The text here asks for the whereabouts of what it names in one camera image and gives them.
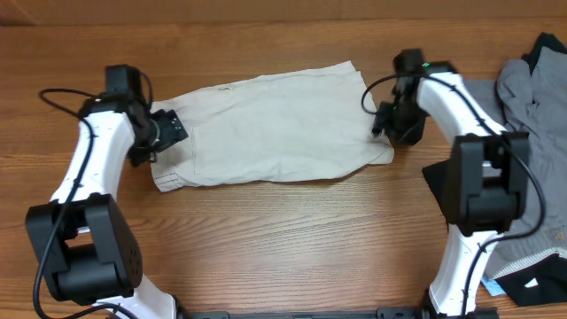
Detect grey garment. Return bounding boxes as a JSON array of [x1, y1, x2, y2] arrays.
[[464, 47, 566, 279]]

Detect light blue cloth piece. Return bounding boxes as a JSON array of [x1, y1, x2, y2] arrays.
[[481, 276, 506, 297]]

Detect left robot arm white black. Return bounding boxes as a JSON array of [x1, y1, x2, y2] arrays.
[[26, 65, 189, 318]]

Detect black garment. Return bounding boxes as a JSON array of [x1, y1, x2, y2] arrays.
[[421, 31, 567, 307]]

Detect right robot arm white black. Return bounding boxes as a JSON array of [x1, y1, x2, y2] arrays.
[[372, 49, 529, 318]]

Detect beige shorts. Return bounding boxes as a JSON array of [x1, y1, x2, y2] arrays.
[[151, 61, 394, 192]]

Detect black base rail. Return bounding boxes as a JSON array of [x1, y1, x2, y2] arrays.
[[176, 299, 501, 319]]

